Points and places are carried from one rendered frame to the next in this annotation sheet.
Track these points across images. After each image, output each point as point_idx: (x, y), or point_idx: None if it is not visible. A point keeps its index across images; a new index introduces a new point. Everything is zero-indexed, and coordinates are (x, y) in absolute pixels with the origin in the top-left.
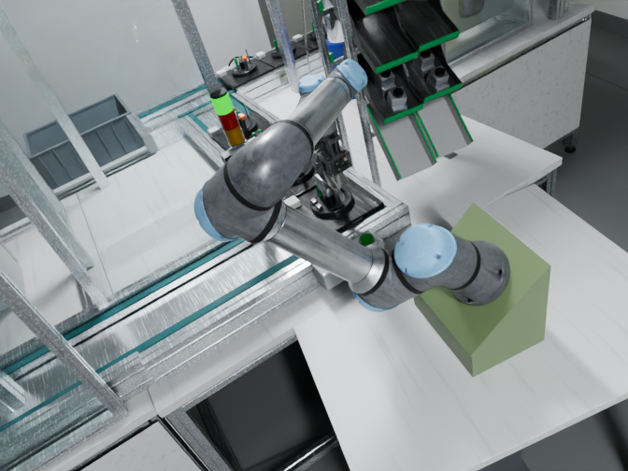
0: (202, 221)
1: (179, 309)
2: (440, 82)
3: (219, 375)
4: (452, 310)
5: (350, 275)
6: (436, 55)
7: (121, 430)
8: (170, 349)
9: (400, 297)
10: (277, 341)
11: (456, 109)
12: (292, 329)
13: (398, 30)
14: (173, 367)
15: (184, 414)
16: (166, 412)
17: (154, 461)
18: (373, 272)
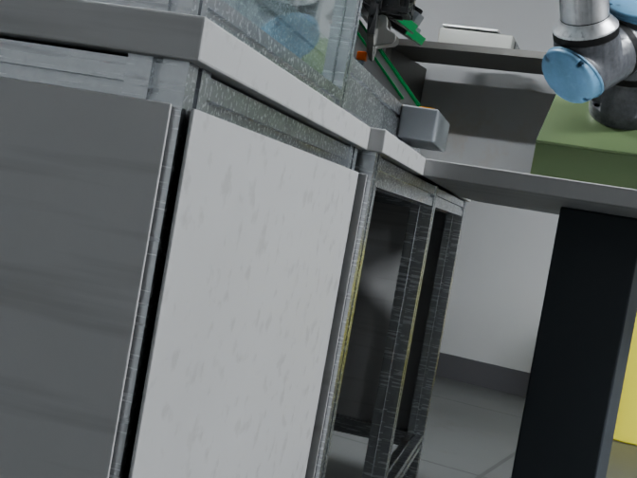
0: None
1: None
2: (417, 21)
3: (406, 147)
4: (620, 138)
5: (606, 1)
6: None
7: (355, 121)
8: (354, 63)
9: (625, 64)
10: (420, 164)
11: (402, 79)
12: (425, 162)
13: None
14: (344, 105)
15: (374, 191)
16: (386, 146)
17: (326, 280)
18: (611, 15)
